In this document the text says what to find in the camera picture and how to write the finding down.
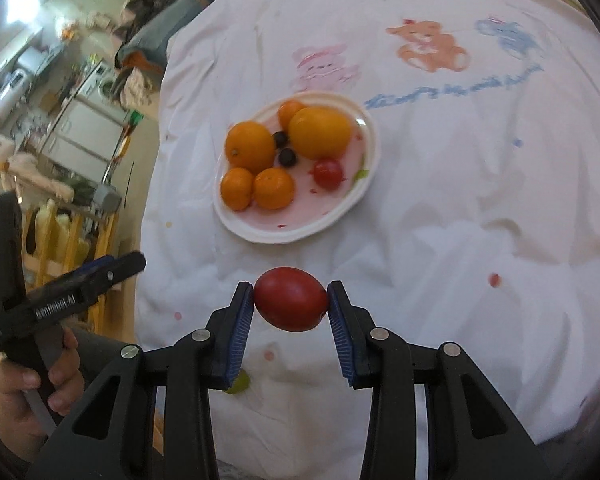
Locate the white printed blanket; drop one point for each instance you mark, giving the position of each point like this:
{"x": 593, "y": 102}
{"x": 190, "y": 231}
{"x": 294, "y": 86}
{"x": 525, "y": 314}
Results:
{"x": 455, "y": 210}

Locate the red cherry tomato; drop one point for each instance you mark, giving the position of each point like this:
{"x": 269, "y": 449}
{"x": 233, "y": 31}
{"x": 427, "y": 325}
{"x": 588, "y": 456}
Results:
{"x": 290, "y": 300}
{"x": 328, "y": 174}

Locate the beige cloth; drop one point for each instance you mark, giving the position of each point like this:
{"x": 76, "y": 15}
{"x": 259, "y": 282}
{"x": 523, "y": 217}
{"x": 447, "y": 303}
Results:
{"x": 30, "y": 170}

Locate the pink dotted plate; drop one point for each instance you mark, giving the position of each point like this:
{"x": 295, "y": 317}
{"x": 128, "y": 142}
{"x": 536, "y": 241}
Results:
{"x": 300, "y": 212}

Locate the blueberry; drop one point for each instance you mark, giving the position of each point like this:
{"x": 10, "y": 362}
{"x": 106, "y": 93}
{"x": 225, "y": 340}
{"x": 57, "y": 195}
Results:
{"x": 280, "y": 139}
{"x": 287, "y": 158}

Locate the grey metal box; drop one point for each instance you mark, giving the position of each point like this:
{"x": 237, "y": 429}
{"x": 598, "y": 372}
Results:
{"x": 106, "y": 198}

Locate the floral cloth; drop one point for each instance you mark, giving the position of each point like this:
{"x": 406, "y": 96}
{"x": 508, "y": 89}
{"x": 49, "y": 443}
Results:
{"x": 135, "y": 87}

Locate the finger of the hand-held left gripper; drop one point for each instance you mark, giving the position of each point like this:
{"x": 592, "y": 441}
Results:
{"x": 92, "y": 267}
{"x": 115, "y": 272}

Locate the white washing machine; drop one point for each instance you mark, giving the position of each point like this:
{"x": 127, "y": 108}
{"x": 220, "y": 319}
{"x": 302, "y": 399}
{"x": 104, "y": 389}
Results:
{"x": 102, "y": 81}

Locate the large yellowish orange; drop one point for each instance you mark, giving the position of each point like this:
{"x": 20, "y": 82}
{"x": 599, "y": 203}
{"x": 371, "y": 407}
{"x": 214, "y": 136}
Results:
{"x": 320, "y": 132}

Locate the small mandarin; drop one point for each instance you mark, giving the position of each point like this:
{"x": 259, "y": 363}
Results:
{"x": 237, "y": 189}
{"x": 290, "y": 112}
{"x": 274, "y": 189}

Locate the green box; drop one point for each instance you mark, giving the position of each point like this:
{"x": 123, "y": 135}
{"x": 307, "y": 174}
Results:
{"x": 136, "y": 117}

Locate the green cherry tomato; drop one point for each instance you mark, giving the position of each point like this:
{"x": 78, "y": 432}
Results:
{"x": 243, "y": 383}

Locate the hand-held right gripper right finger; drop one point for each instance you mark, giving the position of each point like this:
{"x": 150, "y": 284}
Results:
{"x": 341, "y": 340}

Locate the person's left hand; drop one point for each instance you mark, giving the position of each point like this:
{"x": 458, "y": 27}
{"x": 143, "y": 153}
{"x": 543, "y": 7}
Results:
{"x": 10, "y": 410}

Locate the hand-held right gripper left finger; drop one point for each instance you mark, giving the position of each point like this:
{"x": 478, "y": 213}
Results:
{"x": 237, "y": 340}

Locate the blue-grey cushion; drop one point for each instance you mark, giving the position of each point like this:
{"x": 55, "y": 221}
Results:
{"x": 150, "y": 40}

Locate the white cabinet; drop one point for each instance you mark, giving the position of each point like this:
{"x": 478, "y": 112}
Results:
{"x": 85, "y": 135}

